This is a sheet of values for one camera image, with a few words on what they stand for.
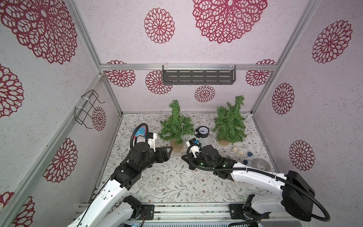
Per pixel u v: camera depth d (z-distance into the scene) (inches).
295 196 16.1
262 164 35.6
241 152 37.9
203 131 41.7
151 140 25.1
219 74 36.6
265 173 18.9
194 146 26.4
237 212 27.6
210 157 23.1
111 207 18.0
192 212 29.8
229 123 32.8
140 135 24.6
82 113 29.8
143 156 21.9
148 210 29.1
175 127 29.6
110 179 18.9
